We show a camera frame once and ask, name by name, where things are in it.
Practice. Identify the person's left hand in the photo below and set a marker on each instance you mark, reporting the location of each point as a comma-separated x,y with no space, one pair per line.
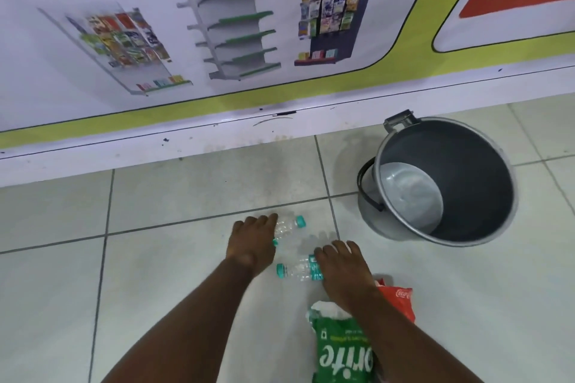
249,246

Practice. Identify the person's right hand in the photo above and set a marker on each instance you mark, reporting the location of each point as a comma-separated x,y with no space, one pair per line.
346,277

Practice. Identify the person's left fingers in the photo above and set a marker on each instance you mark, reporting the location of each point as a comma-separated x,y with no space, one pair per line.
256,223

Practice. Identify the person's right fingers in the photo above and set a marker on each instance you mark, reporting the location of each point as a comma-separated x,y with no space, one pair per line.
337,250

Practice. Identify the clear bottle with teal cap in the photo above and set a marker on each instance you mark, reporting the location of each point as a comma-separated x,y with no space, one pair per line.
287,226
296,270

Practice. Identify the person's left forearm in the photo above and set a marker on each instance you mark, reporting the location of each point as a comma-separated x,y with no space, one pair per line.
188,329

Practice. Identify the person's right forearm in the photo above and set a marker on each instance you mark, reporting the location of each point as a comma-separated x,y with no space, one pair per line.
404,342

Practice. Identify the red crumpled plastic bottle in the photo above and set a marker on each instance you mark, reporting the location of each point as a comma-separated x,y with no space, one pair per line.
400,299

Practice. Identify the green crumpled plastic bottle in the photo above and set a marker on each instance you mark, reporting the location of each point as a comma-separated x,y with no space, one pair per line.
341,351

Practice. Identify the grey metal bucket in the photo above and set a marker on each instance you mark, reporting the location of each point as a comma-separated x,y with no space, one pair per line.
467,171

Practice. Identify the printed wall banner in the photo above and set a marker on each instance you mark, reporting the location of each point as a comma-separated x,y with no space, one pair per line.
224,37

